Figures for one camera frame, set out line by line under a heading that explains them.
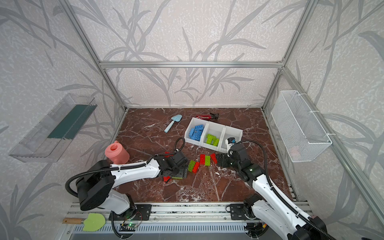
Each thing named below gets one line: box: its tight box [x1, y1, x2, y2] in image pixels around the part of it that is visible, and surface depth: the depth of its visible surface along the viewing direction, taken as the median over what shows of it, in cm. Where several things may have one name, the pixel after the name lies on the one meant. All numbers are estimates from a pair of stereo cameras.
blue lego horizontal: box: [194, 124, 204, 130], surface depth 106 cm
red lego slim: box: [192, 161, 200, 174], surface depth 90 cm
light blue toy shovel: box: [164, 114, 183, 133], surface depth 113 cm
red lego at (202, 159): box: [199, 154, 206, 165], surface depth 93 cm
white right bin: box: [218, 125, 243, 153], surface depth 99 cm
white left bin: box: [184, 117, 209, 146], surface depth 104 cm
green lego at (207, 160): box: [205, 155, 211, 166], surface depth 93 cm
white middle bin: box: [200, 121, 226, 151], surface depth 101 cm
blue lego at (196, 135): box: [191, 129, 203, 142], surface depth 103 cm
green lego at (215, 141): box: [212, 135, 220, 147], surface depth 99 cm
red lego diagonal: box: [210, 153, 218, 164], surface depth 93 cm
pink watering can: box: [104, 140, 130, 165], surface depth 86 cm
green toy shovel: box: [62, 213, 106, 232], surface depth 72 cm
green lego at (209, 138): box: [206, 133, 213, 145], surface depth 101 cm
